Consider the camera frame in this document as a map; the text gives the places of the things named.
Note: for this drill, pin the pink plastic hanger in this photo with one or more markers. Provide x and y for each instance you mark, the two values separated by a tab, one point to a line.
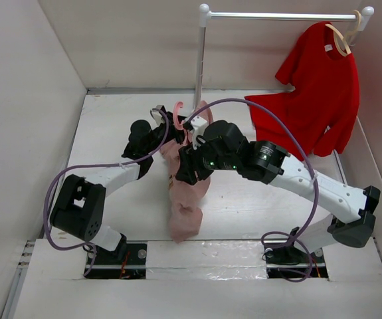
177	122

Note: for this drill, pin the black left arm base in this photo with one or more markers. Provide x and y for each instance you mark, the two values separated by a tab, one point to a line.
130	266

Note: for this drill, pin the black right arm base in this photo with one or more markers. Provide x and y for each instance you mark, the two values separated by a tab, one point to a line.
286	261

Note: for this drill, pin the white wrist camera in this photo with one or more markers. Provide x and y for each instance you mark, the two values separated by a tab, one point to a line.
195	128
159	115

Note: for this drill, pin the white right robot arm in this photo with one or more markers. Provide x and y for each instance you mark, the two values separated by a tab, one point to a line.
351	217

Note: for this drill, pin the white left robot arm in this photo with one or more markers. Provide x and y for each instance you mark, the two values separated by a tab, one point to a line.
79	207

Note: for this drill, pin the pink t-shirt with print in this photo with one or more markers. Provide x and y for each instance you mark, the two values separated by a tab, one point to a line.
186	215

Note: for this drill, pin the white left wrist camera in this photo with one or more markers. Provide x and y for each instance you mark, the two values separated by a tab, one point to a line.
159	115

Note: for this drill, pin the beige wooden hanger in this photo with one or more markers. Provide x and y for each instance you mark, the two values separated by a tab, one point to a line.
341	42

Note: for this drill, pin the red t-shirt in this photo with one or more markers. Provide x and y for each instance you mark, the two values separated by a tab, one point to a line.
321	110

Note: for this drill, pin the silver clothes rack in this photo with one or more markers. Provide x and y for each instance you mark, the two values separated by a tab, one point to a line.
205	14

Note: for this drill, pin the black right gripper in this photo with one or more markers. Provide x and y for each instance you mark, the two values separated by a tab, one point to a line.
189	162

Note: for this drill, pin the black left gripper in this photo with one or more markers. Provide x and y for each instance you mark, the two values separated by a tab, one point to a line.
177	134

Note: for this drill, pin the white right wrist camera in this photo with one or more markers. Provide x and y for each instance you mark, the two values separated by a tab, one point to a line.
195	128

